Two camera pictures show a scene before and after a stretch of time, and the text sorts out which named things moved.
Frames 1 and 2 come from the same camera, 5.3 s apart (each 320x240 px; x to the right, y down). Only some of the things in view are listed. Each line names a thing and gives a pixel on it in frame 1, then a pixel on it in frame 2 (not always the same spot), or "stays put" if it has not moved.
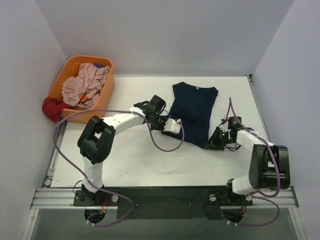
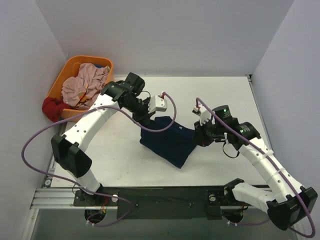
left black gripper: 162,125 to 143,115
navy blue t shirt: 192,104 to 174,145
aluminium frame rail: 64,198 stays put
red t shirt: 52,108 stays put
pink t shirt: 82,91 stays put
